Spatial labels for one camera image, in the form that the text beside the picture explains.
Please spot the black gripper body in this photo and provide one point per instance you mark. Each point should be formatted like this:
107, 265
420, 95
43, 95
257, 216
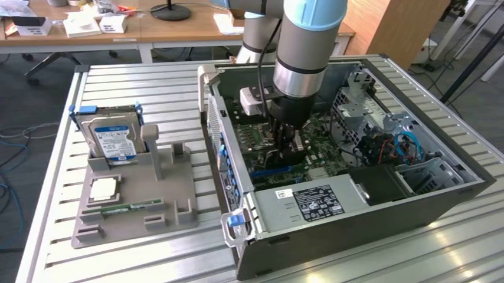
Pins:
293, 112

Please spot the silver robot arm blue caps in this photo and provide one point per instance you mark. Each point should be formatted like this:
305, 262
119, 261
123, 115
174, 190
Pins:
302, 53

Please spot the CPU socket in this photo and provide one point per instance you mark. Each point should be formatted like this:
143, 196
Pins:
263, 135

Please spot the green motherboard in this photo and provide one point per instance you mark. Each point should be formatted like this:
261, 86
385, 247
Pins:
322, 147

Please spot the blue expansion slot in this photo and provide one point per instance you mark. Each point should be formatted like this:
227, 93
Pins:
271, 174

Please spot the silver chipset heatsink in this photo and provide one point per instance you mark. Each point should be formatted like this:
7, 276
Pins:
318, 173

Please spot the perforated metal drive cage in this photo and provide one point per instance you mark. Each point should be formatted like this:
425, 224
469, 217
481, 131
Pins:
354, 115

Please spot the grey power supply unit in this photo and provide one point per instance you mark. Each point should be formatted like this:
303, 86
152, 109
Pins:
314, 203

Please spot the blue case latch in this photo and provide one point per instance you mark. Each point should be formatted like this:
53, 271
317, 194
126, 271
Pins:
234, 221

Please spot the open black PC case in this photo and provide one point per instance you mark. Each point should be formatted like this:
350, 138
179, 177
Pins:
354, 236

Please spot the metal disk bay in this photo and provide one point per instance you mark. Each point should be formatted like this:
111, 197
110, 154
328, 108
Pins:
433, 177

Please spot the grey plastic parts rack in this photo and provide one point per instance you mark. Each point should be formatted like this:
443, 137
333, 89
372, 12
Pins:
150, 191

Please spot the wooden cabinet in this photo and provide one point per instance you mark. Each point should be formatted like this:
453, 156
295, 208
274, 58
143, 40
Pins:
393, 29

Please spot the floor power strip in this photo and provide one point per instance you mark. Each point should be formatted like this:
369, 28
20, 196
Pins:
432, 66

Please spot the hard disk with blue rails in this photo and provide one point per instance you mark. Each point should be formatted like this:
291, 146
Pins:
112, 138

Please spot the green RAM stick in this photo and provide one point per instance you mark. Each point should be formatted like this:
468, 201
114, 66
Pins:
126, 206

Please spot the black round lamp base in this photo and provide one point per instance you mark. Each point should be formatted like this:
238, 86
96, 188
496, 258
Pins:
171, 13

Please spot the silver CPU chip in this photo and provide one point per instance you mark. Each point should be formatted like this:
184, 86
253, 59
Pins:
104, 190

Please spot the black tripod pole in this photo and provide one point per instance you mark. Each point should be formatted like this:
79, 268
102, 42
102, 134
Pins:
472, 62

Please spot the white printed box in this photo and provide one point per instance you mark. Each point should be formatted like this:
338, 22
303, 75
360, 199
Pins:
114, 25

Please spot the white open cardboard box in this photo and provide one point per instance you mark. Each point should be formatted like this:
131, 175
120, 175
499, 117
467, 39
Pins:
80, 26

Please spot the black wheeled desk leg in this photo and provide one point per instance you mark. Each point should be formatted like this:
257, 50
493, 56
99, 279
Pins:
51, 63

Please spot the white box black lid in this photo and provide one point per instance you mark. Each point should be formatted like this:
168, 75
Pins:
31, 28

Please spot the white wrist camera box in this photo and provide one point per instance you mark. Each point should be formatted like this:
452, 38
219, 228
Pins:
250, 100

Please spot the white table frame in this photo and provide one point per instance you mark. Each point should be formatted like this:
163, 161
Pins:
464, 26

